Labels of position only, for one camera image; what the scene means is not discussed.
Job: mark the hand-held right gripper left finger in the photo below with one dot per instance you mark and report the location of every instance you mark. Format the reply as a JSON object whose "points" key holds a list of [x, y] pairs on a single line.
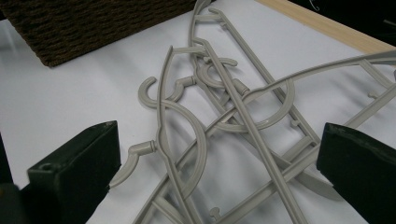
{"points": [[77, 168]]}

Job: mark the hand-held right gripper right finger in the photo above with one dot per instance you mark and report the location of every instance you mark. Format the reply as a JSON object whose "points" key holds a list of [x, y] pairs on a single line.
{"points": [[361, 168]]}

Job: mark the pile of grey plastic hangers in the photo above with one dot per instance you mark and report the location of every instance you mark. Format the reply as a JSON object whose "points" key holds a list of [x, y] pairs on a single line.
{"points": [[240, 86]]}

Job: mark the brown woven basket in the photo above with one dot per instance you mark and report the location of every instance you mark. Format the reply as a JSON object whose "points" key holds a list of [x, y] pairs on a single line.
{"points": [[77, 28]]}

